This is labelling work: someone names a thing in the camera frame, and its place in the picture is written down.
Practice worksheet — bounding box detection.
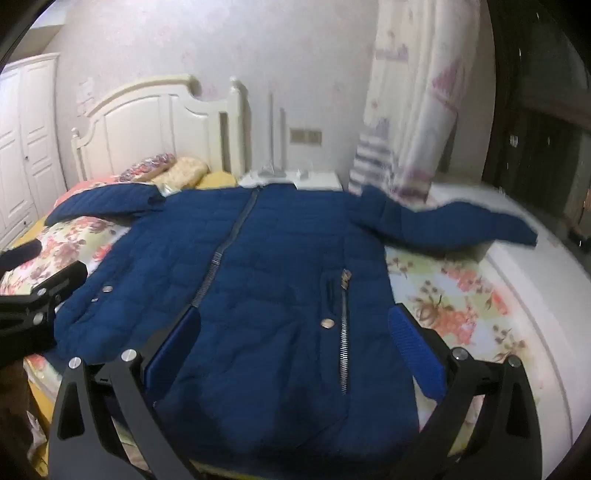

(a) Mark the white nightstand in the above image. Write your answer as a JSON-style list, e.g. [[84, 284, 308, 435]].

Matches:
[[238, 168, 343, 192]]

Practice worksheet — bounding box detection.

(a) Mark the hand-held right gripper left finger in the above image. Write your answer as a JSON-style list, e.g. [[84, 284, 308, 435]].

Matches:
[[48, 307, 200, 480]]

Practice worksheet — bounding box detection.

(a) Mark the white patterned curtain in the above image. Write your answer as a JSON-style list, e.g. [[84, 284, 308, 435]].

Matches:
[[348, 0, 482, 209]]

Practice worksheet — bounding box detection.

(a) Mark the yellow cloth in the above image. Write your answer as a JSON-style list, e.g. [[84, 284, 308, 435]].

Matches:
[[196, 172, 239, 190]]

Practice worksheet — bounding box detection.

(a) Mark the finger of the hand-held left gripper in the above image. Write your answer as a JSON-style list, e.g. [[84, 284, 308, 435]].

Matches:
[[0, 240, 42, 278], [0, 262, 88, 324]]

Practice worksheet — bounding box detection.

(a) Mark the white wardrobe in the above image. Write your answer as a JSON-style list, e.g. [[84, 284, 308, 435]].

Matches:
[[0, 52, 68, 250]]

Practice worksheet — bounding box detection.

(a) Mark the white bed headboard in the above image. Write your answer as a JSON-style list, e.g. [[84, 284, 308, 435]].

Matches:
[[70, 75, 245, 190]]

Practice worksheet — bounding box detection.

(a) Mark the white mattress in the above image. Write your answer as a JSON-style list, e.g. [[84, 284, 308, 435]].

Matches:
[[427, 181, 591, 480]]

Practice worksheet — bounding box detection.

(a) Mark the blue padded jacket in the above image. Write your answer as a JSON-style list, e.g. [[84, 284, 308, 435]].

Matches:
[[45, 183, 539, 469]]

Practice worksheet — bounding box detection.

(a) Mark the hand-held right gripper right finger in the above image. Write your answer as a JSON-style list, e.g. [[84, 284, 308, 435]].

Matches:
[[388, 304, 543, 480]]

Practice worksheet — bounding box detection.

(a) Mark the floral bed sheet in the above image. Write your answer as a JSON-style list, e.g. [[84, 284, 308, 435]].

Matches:
[[0, 175, 573, 480]]

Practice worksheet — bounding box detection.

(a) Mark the beige patterned pillow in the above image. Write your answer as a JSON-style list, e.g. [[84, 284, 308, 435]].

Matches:
[[152, 157, 209, 190]]

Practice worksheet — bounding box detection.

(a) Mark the tall white stand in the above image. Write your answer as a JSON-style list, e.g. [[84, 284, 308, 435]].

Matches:
[[257, 91, 288, 179]]

